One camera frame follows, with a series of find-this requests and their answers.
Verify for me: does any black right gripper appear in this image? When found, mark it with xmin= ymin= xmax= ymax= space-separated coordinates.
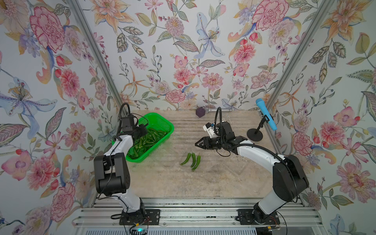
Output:
xmin=195 ymin=137 xmax=227 ymax=150

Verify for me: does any curved green pepper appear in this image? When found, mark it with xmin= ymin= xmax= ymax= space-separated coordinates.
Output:
xmin=127 ymin=128 xmax=168 ymax=162

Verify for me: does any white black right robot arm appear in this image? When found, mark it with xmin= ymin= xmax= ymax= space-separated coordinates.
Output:
xmin=195 ymin=121 xmax=309 ymax=220

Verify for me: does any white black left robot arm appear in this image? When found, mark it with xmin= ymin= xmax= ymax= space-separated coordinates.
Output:
xmin=94 ymin=113 xmax=147 ymax=215

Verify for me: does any green plastic basket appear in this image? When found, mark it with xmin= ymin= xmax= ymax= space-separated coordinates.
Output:
xmin=125 ymin=113 xmax=174 ymax=163

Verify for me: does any purple foam microphone cube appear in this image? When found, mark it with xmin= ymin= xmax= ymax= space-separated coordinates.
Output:
xmin=195 ymin=107 xmax=206 ymax=118

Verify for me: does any black microphone stand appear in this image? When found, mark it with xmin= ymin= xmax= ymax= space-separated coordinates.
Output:
xmin=247 ymin=115 xmax=269 ymax=142

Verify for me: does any blue microphone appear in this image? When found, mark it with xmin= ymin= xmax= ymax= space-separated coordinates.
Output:
xmin=256 ymin=99 xmax=277 ymax=131

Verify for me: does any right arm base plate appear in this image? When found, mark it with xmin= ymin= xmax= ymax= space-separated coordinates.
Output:
xmin=235 ymin=209 xmax=281 ymax=226

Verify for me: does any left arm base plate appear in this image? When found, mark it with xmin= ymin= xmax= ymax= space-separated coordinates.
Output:
xmin=119 ymin=210 xmax=161 ymax=226

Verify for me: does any aluminium rail frame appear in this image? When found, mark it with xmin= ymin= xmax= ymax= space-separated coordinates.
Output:
xmin=72 ymin=198 xmax=327 ymax=235

